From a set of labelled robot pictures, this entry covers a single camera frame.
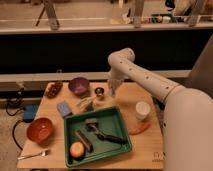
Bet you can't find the red bowl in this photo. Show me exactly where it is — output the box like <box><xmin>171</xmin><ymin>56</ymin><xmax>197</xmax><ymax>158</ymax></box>
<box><xmin>27</xmin><ymin>118</ymin><xmax>53</xmax><ymax>144</ymax></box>

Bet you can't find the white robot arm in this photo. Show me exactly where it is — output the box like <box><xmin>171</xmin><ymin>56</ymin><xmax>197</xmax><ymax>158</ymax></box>
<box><xmin>108</xmin><ymin>48</ymin><xmax>213</xmax><ymax>171</ymax></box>

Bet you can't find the blue sponge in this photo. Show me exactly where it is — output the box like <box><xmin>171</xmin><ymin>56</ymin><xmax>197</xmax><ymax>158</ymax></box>
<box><xmin>57</xmin><ymin>101</ymin><xmax>72</xmax><ymax>117</ymax></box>

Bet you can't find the yellow round fruit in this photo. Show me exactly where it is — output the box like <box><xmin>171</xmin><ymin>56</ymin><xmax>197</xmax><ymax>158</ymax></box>
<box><xmin>70</xmin><ymin>142</ymin><xmax>85</xmax><ymax>158</ymax></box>

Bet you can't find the blue box on floor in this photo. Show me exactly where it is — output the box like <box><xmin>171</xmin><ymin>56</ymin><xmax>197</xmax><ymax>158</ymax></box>
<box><xmin>23</xmin><ymin>105</ymin><xmax>38</xmax><ymax>123</ymax></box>

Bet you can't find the orange carrot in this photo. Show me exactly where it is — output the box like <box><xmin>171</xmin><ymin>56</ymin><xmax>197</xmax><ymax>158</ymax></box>
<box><xmin>129</xmin><ymin>122</ymin><xmax>150</xmax><ymax>135</ymax></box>

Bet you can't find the black cable on floor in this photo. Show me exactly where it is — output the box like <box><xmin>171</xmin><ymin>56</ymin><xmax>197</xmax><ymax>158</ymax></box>
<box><xmin>5</xmin><ymin>89</ymin><xmax>28</xmax><ymax>151</ymax></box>

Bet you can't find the green plastic tray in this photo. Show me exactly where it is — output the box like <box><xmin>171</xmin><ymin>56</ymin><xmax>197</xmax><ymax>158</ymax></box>
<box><xmin>64</xmin><ymin>107</ymin><xmax>132</xmax><ymax>168</ymax></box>

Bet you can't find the small metal cup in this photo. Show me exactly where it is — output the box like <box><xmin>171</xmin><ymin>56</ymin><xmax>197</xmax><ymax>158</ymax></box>
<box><xmin>95</xmin><ymin>87</ymin><xmax>105</xmax><ymax>100</ymax></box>

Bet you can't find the grey small block in tray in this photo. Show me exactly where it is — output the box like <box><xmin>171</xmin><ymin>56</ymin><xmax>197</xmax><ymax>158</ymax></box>
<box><xmin>85</xmin><ymin>118</ymin><xmax>98</xmax><ymax>131</ymax></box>

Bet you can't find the purple bowl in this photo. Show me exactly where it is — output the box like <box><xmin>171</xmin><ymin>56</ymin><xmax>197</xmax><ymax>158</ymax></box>
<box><xmin>68</xmin><ymin>77</ymin><xmax>90</xmax><ymax>96</ymax></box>

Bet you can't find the white cup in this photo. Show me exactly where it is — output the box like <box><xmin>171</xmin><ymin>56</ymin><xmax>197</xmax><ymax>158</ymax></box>
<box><xmin>135</xmin><ymin>101</ymin><xmax>151</xmax><ymax>120</ymax></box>

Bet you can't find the bunch of red grapes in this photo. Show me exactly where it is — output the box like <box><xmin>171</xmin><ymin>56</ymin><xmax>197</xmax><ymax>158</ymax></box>
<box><xmin>45</xmin><ymin>81</ymin><xmax>63</xmax><ymax>98</ymax></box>

